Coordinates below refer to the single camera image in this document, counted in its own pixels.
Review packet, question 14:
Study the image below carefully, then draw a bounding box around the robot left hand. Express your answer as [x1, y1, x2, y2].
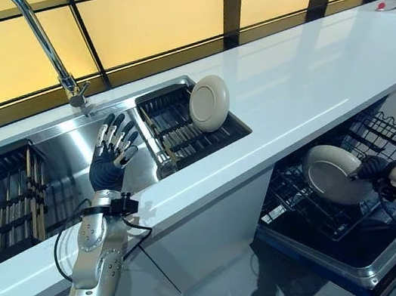
[79, 109, 149, 196]

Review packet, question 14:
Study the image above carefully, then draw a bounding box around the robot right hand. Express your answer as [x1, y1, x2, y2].
[345, 153, 396, 193]

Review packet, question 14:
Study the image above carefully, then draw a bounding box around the beige round ceramic plate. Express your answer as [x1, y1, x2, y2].
[297, 136, 380, 212]
[184, 72, 237, 137]

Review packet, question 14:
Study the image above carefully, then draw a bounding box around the stainless steel kitchen sink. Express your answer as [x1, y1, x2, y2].
[0, 65, 270, 272]

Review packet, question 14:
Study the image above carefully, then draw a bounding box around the small black sink drying rack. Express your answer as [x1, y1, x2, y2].
[133, 71, 256, 175]

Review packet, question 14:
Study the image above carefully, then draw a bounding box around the chrome gooseneck kitchen faucet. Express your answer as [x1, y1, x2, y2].
[0, 0, 97, 132]

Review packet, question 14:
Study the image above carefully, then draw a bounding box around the white base cabinet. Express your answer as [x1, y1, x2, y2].
[0, 168, 298, 296]

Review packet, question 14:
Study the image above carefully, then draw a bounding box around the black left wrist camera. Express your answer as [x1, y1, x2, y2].
[108, 191, 141, 217]

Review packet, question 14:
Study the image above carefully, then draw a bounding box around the black wire dishwasher rack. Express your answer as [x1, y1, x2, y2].
[245, 107, 396, 255]

